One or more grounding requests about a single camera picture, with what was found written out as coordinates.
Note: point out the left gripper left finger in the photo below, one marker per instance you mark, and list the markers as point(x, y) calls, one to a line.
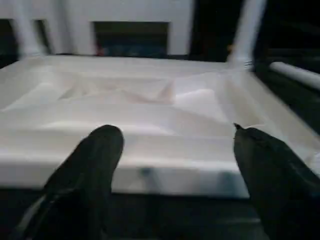
point(82, 187)

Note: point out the white plastic table top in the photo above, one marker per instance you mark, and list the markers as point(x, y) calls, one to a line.
point(150, 100)

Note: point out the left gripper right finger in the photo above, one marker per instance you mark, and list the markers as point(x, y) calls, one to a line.
point(280, 190)

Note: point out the white glass-door cabinet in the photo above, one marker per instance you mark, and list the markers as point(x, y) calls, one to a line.
point(130, 12)

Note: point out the black table mat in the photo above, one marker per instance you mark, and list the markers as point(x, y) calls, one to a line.
point(175, 217)

